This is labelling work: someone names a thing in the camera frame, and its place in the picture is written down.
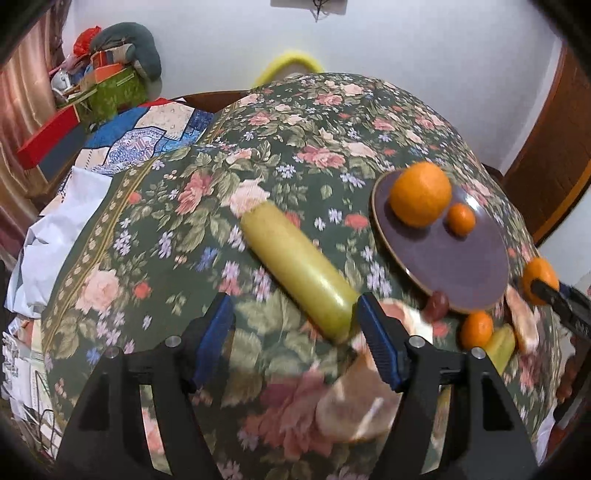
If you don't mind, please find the large peeled pomelo piece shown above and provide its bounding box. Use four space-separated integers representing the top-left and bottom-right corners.
315 351 407 445

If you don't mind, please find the pink striped curtain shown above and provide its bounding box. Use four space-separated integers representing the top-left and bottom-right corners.
0 0 70 241

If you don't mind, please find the floral green tablecloth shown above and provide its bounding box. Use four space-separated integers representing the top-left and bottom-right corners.
41 71 561 480

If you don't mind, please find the small orange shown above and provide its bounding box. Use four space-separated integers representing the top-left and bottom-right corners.
445 203 476 237
521 257 560 306
459 311 495 350

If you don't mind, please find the short yellow-green fruit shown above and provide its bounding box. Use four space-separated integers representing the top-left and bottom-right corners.
485 323 517 377

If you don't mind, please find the orange box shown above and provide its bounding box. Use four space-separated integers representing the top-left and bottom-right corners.
81 65 125 90

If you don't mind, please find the white cloth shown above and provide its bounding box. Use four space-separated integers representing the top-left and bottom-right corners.
7 166 114 319

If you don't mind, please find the yellow foam tube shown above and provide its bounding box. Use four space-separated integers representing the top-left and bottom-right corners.
253 48 323 88

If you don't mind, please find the red flat box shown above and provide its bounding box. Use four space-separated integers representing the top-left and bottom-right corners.
17 108 79 169

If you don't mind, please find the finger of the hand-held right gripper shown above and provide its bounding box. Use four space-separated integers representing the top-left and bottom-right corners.
530 278 591 342

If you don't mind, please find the wooden bed frame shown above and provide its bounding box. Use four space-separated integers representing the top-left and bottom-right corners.
175 92 250 114

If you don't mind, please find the long yellow-green fruit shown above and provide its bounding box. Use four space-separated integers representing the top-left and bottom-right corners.
240 202 361 344

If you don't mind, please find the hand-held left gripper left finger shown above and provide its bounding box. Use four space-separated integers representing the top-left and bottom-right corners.
53 292 236 480

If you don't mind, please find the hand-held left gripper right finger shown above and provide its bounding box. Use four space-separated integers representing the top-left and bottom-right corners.
355 292 541 480

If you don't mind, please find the red plastic bag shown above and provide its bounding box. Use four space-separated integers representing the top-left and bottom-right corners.
73 27 102 55

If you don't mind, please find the blue patchwork quilt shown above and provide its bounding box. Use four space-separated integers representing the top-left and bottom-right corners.
74 98 215 177

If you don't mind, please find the green fabric bag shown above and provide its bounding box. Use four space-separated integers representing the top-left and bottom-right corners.
88 71 148 123

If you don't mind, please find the purple ceramic plate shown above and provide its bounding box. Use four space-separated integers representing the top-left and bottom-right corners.
372 168 510 315

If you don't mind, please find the large orange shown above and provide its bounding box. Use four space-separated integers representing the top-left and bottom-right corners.
389 161 453 228

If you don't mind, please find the dark red date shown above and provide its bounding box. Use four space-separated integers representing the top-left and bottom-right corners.
425 291 450 322

